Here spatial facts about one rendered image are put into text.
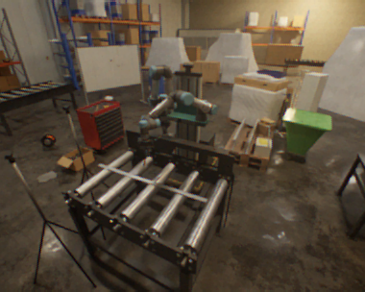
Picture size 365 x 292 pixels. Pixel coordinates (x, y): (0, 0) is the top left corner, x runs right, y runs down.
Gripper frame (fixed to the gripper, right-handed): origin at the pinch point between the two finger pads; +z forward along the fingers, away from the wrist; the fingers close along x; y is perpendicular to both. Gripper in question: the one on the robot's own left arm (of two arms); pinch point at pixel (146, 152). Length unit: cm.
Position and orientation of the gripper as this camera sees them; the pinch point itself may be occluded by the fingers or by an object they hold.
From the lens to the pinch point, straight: 180.0
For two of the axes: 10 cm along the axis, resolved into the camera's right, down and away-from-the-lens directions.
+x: 10.0, 0.0, 0.0
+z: 0.0, 8.6, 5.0
